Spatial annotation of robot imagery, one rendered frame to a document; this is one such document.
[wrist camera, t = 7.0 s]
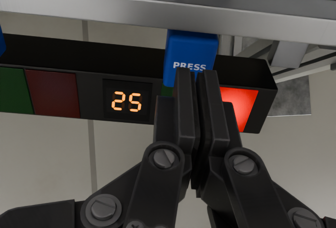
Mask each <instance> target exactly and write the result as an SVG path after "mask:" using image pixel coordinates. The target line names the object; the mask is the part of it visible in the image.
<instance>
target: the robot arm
mask: <svg viewBox="0 0 336 228"><path fill-rule="evenodd" d="M189 182H190V183H191V189H195V190H196V198H201V200H203V201H204V202H205V203H206V204H207V213H208V217H209V221H210V225H211V228H336V219H334V218H330V217H327V216H325V217H324V218H320V217H319V216H318V215H317V214H316V213H315V212H314V211H313V210H311V209H310V208H309V207H307V206H306V205H305V204H303V203H302V202H301V201H299V200H298V199H297V198H295V197H294V196H293V195H291V194H290V193H289V192H287V191H286V190H285V189H283V188H282V187H281V186H279V185H278V184H277V183H275V182H274V181H273V180H272V179H271V177H270V175H269V173H268V170H267V168H266V166H265V164H264V162H263V160H262V159H261V157H260V156H259V155H258V154H256V153H255V152H254V151H252V150H250V149H247V148H244V147H243V145H242V141H241V137H240V132H239V128H238V124H237V119H236V115H235V111H234V107H233V104H232V102H225V101H222V95H221V90H220V85H219V80H218V75H217V71H216V70H206V69H203V71H202V72H198V73H197V77H196V80H195V72H191V71H190V68H185V67H177V68H176V74H175V80H174V87H173V93H172V97H169V96H158V95H157V97H156V105H155V115H154V127H153V142H152V144H150V145H149V146H148V147H147V148H146V150H145V152H144V154H143V158H142V161H141V162H140V163H138V164H137V165H135V166H134V167H132V168H131V169H129V170H128V171H126V172H125V173H123V174H122V175H120V176H119V177H117V178H116V179H114V180H113V181H111V182H110V183H108V184H107V185H105V186H104V187H102V188H101V189H99V190H98V191H96V192H95V193H93V194H92V195H90V196H89V197H88V198H87V199H86V200H83V201H76V202H75V199H70V200H63V201H56V202H49V203H42V204H35V205H28V206H21V207H15V208H12V209H9V210H7V211H5V212H4V213H2V214H1V215H0V228H175V223H176V217H177V210H178V204H179V202H181V201H182V200H183V199H184V198H185V195H186V191H187V189H188V186H189Z"/></svg>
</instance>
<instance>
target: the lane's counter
mask: <svg viewBox="0 0 336 228"><path fill-rule="evenodd" d="M152 88H153V84H152V83H143V82H132V81H121V80H111V79H102V90H103V114H104V118H111V119H123V120H134V121H146V122H149V120H150V109H151V98H152Z"/></svg>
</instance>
